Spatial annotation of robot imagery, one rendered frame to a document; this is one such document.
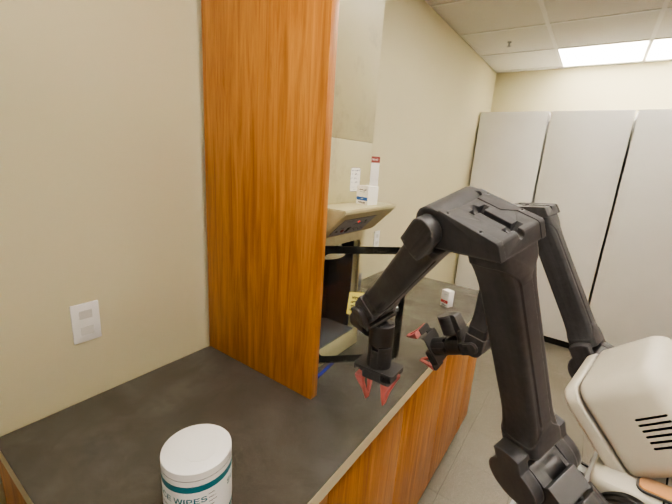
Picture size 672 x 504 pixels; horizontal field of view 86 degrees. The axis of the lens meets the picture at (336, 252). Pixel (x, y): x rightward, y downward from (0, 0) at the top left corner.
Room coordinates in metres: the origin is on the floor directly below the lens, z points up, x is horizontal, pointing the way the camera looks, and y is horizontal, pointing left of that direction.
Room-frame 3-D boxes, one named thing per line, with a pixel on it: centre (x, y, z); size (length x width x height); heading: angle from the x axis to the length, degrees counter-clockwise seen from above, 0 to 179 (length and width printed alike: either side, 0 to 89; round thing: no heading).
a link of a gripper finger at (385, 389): (0.76, -0.13, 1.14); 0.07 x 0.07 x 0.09; 56
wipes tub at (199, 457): (0.59, 0.25, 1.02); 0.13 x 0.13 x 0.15
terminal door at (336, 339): (1.10, -0.09, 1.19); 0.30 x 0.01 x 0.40; 102
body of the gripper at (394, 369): (0.77, -0.12, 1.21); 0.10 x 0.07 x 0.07; 56
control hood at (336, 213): (1.17, -0.06, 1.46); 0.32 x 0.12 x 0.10; 146
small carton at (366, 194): (1.21, -0.09, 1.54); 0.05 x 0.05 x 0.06; 44
